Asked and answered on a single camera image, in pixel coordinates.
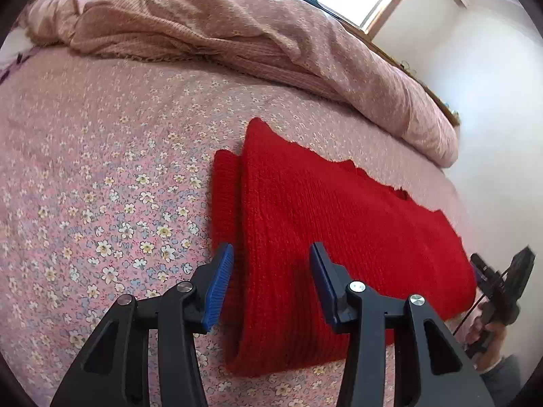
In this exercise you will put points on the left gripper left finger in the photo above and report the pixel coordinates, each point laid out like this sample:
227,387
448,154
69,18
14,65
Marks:
112,368

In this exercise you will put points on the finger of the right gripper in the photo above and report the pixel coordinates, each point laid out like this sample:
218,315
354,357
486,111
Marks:
483,272

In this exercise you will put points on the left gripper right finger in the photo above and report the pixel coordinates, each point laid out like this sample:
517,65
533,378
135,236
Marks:
431,368

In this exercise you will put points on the red knit cardigan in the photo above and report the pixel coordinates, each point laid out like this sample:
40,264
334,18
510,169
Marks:
274,200

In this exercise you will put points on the person right hand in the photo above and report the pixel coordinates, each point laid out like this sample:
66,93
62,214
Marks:
493,355

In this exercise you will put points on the pink floral bed sheet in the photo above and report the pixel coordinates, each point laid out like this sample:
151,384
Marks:
105,167

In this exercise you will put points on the white purple pillow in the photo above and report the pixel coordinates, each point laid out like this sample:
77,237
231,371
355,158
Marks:
15,51

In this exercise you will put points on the pink floral duvet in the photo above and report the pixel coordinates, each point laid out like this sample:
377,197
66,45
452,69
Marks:
286,41

